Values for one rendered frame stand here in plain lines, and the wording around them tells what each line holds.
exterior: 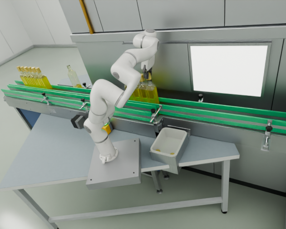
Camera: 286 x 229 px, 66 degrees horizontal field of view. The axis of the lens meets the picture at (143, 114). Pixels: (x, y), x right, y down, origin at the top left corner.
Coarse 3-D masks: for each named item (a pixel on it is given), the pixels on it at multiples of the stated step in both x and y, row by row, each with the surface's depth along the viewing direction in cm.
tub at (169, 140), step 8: (168, 128) 147; (160, 136) 145; (168, 136) 151; (176, 136) 147; (184, 136) 138; (160, 144) 146; (168, 144) 145; (176, 144) 144; (160, 152) 132; (168, 152) 140; (176, 152) 130
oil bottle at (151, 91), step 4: (148, 88) 146; (152, 88) 145; (156, 88) 149; (148, 92) 148; (152, 92) 147; (156, 92) 150; (148, 96) 151; (152, 96) 149; (156, 96) 151; (148, 100) 153; (152, 100) 151; (156, 100) 152
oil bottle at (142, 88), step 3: (144, 84) 149; (147, 84) 150; (138, 87) 150; (141, 87) 149; (144, 87) 148; (141, 90) 150; (144, 90) 149; (141, 93) 152; (144, 93) 151; (141, 96) 154; (144, 96) 153; (147, 96) 152; (141, 99) 156; (144, 99) 154; (147, 99) 153
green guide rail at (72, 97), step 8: (16, 88) 226; (24, 88) 219; (56, 96) 200; (64, 96) 194; (72, 96) 188; (80, 96) 182; (88, 96) 178; (128, 104) 160; (136, 104) 156; (144, 104) 153
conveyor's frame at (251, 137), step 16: (48, 112) 206; (64, 112) 192; (80, 112) 180; (128, 128) 163; (144, 128) 154; (192, 128) 146; (208, 128) 139; (224, 128) 133; (240, 128) 129; (256, 144) 130; (272, 144) 124
